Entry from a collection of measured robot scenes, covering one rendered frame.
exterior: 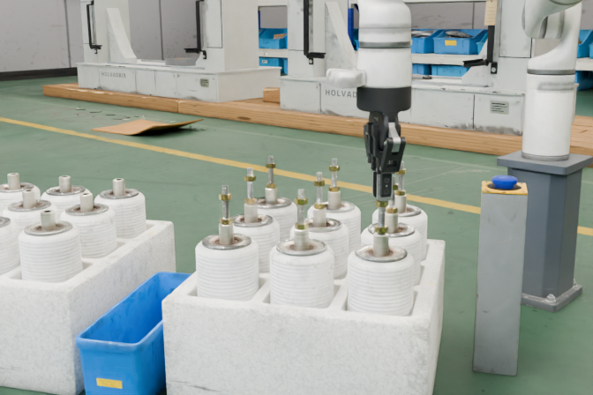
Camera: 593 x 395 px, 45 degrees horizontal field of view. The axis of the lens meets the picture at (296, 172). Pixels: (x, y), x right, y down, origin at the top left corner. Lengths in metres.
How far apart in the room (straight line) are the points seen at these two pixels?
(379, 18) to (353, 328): 0.42
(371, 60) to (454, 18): 9.70
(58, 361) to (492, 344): 0.70
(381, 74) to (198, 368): 0.51
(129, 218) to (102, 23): 4.21
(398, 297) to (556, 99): 0.63
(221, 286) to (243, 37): 3.51
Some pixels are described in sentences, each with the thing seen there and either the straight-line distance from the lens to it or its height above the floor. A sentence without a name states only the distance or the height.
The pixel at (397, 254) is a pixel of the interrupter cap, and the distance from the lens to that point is 1.03.
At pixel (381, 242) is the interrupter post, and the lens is 1.02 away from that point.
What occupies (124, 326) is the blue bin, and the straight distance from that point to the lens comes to 1.27.
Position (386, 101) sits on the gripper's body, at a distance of 0.95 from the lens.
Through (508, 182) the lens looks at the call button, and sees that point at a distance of 1.18.
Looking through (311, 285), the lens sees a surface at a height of 0.21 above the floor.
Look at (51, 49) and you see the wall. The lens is 7.83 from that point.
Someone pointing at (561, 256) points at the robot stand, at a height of 0.11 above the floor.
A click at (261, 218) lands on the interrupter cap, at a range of 1.21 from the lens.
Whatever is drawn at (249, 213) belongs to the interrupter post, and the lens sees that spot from 1.19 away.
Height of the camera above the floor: 0.59
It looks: 12 degrees down
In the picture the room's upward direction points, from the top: 1 degrees counter-clockwise
